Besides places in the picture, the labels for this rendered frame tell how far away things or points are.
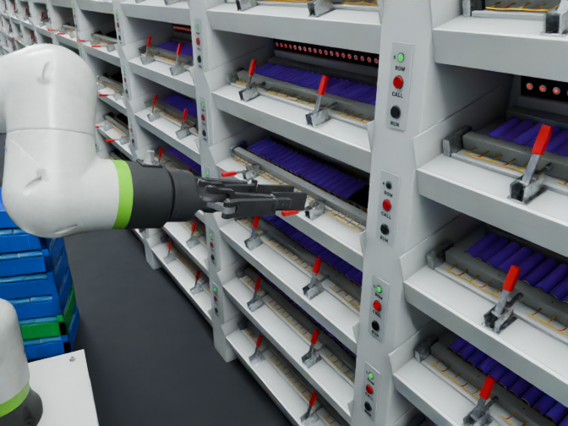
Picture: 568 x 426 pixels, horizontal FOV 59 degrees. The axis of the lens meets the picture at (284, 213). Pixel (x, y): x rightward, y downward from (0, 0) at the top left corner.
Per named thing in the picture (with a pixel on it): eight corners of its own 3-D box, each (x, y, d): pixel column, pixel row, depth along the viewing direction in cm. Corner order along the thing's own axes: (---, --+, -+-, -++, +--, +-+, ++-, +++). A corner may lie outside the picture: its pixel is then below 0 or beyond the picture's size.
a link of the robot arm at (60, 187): (-3, 239, 63) (8, 240, 54) (-4, 140, 63) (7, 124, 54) (110, 236, 71) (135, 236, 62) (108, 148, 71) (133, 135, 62)
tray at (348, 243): (368, 275, 91) (359, 234, 85) (220, 177, 137) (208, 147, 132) (444, 222, 98) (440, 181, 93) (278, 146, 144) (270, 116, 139)
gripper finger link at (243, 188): (199, 208, 74) (193, 204, 75) (254, 204, 82) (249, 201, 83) (202, 182, 73) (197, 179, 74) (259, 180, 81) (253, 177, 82)
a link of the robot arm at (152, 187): (108, 221, 72) (128, 245, 65) (116, 140, 68) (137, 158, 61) (149, 220, 75) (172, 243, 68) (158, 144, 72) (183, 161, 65)
